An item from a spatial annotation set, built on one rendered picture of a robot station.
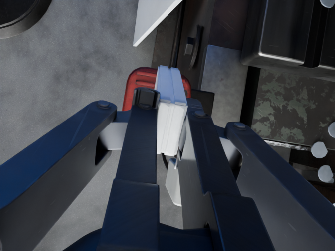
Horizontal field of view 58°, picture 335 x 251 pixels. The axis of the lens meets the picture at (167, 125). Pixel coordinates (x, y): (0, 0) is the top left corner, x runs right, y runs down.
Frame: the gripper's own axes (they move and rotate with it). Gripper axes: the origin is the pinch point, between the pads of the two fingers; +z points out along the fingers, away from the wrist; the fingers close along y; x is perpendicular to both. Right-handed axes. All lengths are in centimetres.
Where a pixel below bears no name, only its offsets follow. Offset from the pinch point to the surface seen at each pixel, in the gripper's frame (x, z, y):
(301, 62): 1.5, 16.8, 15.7
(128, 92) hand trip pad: -2.7, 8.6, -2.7
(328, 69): 1.1, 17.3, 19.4
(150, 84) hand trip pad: -1.7, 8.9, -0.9
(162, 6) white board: 2, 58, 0
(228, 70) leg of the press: -2.1, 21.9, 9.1
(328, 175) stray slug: -12.5, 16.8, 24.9
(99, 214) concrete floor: -66, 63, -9
